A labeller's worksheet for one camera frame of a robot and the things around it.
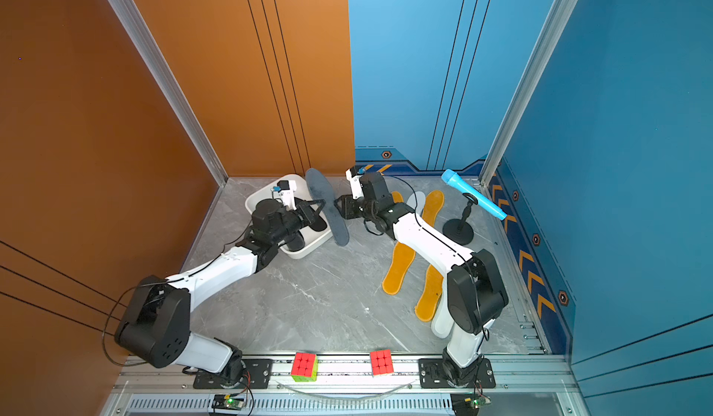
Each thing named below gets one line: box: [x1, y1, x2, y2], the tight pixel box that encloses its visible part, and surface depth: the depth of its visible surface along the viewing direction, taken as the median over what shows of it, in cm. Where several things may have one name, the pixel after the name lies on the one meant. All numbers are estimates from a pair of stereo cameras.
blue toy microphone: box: [440, 169, 508, 221], surface depth 88 cm
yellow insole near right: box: [414, 264, 445, 323], surface depth 87 cm
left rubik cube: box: [290, 351, 319, 382], surface depth 72 cm
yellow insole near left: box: [382, 241, 416, 296], surface depth 94 cm
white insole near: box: [430, 289, 455, 339], surface depth 83 cm
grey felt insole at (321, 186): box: [305, 168, 351, 247], surface depth 84 cm
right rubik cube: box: [369, 349, 394, 377], surface depth 72 cm
